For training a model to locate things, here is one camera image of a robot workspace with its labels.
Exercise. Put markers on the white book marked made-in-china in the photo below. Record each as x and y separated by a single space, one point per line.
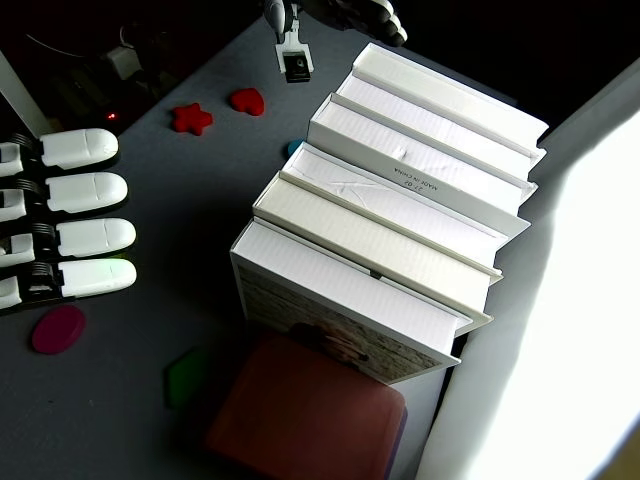
380 150

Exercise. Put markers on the magenta oval block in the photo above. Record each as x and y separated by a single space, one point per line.
57 330

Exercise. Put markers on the white power adapter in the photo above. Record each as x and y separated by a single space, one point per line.
121 61

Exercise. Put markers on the green block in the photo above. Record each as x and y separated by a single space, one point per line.
185 375

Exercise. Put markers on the black wrist camera white bracket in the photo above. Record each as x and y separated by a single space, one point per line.
297 65

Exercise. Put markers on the white post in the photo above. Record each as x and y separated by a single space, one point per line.
20 95

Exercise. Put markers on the book with dark portrait cover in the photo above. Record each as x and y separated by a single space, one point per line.
375 200

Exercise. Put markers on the red star block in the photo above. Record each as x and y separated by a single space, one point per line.
192 118

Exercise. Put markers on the blue round block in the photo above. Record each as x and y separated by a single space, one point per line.
293 148

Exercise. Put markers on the red heart block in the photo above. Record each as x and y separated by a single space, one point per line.
247 100

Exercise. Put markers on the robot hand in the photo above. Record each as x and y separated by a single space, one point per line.
395 22
85 147

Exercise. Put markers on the book with photo cover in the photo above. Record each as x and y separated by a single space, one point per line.
325 290

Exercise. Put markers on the grey tablecloth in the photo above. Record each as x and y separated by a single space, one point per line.
150 225

